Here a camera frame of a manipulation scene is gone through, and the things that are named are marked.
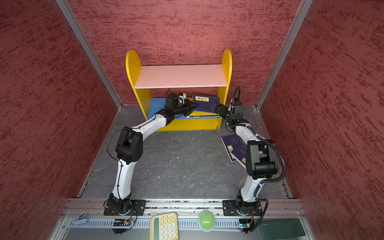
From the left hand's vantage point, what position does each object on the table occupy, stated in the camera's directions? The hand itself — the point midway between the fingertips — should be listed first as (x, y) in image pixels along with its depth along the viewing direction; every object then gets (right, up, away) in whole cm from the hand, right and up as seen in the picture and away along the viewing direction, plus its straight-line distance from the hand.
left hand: (200, 106), depth 90 cm
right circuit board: (+21, -59, -20) cm, 66 cm away
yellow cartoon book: (-3, -5, +2) cm, 6 cm away
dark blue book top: (+25, -29, +3) cm, 39 cm away
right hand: (+13, -3, +5) cm, 14 cm away
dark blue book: (+4, +2, +3) cm, 6 cm away
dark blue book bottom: (+22, -24, +8) cm, 34 cm away
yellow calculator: (-17, -58, -23) cm, 65 cm away
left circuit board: (-39, -59, -19) cm, 73 cm away
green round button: (+3, -57, -21) cm, 60 cm away
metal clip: (-58, -55, -20) cm, 82 cm away
